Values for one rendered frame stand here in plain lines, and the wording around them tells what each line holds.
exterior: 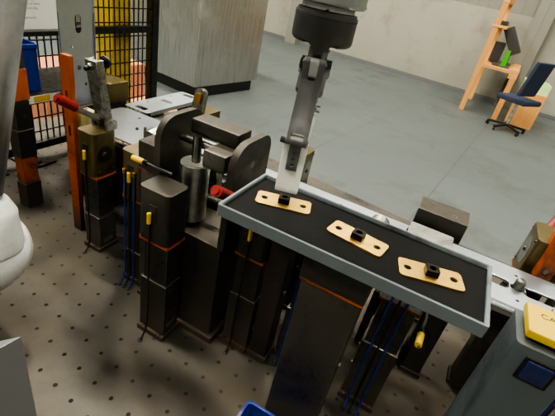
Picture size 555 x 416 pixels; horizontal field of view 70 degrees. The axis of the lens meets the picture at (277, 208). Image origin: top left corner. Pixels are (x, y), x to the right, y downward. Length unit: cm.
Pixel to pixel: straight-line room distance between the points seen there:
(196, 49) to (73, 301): 399
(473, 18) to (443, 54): 82
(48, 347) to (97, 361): 11
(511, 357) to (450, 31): 909
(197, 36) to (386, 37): 587
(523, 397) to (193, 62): 458
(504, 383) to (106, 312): 82
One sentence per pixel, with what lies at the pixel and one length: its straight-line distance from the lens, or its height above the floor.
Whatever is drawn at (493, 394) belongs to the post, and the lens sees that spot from 63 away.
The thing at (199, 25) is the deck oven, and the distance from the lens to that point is 476.
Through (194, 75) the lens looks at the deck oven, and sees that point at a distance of 487.
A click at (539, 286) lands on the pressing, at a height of 100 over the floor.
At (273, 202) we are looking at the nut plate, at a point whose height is 116.
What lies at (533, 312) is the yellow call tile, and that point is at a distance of 60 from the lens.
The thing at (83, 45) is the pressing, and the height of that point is 117.
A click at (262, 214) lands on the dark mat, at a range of 57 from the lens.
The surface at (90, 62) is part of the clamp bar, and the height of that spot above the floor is 121.
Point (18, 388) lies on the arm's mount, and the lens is 78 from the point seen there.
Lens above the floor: 146
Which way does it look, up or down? 30 degrees down
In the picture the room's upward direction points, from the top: 12 degrees clockwise
